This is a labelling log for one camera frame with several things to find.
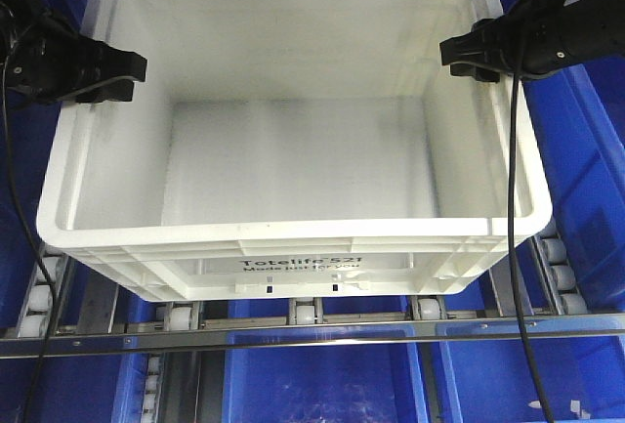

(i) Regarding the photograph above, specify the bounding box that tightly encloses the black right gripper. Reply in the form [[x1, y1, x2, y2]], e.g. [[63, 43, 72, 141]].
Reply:
[[439, 0, 624, 83]]

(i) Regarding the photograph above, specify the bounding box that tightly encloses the black cable left side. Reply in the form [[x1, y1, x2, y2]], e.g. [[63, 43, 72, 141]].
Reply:
[[0, 41, 60, 423]]

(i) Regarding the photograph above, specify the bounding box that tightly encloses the shelf roller track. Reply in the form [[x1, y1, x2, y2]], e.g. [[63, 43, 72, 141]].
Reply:
[[17, 245, 66, 338], [535, 236, 589, 316]]

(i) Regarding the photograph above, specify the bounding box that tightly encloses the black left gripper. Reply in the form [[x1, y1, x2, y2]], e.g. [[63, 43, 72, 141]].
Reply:
[[1, 0, 147, 104]]

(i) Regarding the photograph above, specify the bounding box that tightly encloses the white plastic tote bin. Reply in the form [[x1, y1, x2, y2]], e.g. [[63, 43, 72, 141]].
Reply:
[[36, 0, 552, 302]]

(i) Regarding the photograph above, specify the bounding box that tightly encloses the black cable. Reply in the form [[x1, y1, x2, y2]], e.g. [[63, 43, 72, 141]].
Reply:
[[506, 31, 558, 423], [0, 41, 60, 423]]

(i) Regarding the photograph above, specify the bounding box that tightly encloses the shelf blue bin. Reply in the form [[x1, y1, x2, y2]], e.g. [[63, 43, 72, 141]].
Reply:
[[524, 55, 624, 311], [0, 0, 99, 331]]

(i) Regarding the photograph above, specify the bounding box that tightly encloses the black cable right side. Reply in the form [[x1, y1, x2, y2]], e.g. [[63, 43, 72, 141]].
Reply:
[[506, 31, 558, 423]]

